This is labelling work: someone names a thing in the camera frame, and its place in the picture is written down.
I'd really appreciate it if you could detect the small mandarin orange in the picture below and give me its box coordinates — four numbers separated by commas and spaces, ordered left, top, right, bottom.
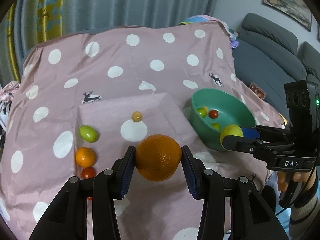
75, 147, 96, 167

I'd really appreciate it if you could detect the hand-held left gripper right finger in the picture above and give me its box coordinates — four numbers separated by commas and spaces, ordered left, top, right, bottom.
181, 145, 290, 240

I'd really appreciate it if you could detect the red snack packet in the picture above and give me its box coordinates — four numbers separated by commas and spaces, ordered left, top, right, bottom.
249, 82, 267, 99

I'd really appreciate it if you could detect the pink polka dot blanket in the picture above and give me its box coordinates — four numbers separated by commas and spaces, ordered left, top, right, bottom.
0, 20, 290, 240

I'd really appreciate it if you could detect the large orange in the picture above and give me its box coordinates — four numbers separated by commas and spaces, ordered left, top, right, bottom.
135, 134, 182, 182

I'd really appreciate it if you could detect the green plastic bowl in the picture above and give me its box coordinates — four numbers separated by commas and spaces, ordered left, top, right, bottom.
189, 88, 257, 152

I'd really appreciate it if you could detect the framed wall picture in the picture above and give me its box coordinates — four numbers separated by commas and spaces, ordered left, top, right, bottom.
262, 0, 313, 32

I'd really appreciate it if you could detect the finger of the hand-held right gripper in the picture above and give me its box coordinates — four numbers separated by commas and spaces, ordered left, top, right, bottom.
240, 125, 293, 143
221, 135, 295, 159

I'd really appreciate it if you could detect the grey sofa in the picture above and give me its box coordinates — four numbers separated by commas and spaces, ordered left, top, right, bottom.
232, 12, 320, 110

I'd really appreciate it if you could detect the grey curtain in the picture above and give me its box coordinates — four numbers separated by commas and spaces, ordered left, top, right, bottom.
0, 0, 220, 80

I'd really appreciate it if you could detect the person's right forearm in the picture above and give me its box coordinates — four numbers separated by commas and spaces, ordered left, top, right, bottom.
289, 177, 320, 240

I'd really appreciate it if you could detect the pile of clothes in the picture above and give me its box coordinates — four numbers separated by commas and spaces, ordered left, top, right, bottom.
0, 81, 20, 122

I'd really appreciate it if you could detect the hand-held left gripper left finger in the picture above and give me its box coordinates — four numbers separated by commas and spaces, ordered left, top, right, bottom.
29, 145, 137, 240

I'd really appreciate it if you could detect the yellow patterned curtain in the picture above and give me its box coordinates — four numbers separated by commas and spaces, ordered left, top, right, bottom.
6, 0, 64, 80

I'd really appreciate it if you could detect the person's right hand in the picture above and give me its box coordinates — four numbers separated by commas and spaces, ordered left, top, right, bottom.
277, 169, 319, 193

